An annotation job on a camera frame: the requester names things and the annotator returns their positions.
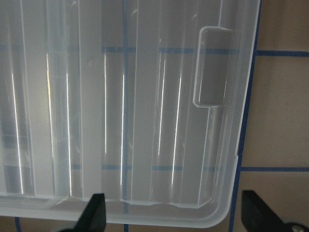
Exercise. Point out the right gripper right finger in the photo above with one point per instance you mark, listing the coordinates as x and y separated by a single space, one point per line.
257 216

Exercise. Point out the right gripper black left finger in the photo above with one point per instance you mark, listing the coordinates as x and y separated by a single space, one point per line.
93 218

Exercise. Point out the clear plastic box lid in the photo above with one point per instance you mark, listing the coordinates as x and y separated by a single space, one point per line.
141 100

